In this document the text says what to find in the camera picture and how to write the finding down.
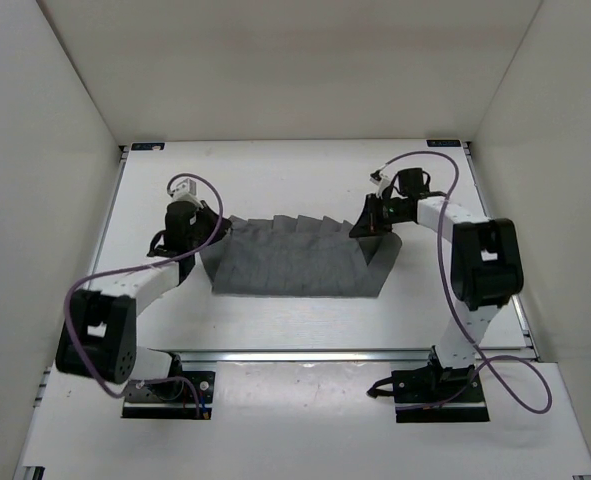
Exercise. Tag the aluminium front rail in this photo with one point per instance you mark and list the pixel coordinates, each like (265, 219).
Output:
(304, 356)

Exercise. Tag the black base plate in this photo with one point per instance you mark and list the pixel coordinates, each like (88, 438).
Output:
(173, 402)
(418, 402)

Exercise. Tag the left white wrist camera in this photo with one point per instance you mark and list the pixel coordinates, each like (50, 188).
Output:
(184, 190)

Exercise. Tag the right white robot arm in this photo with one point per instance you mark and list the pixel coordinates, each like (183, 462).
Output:
(484, 272)

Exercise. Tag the right blue corner label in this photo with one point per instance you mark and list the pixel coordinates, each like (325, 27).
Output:
(443, 143)

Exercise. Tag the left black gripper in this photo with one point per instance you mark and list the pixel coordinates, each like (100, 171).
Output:
(205, 210)

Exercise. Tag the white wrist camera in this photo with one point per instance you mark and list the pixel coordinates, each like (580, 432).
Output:
(184, 190)
(381, 181)

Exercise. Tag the left blue corner label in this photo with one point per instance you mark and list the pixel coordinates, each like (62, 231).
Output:
(144, 146)

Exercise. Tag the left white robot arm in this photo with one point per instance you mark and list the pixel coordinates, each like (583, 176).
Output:
(99, 336)

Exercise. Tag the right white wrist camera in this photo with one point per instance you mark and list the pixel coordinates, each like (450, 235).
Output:
(381, 181)

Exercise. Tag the blue corner label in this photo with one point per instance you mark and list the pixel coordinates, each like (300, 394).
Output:
(443, 143)
(144, 146)

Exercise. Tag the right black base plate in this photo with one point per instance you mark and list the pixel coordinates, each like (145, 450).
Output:
(418, 402)

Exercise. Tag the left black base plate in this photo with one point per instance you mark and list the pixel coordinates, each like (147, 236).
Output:
(173, 402)

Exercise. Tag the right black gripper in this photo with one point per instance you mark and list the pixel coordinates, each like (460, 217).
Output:
(368, 222)

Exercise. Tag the grey pleated skirt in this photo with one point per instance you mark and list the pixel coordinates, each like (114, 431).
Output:
(300, 256)

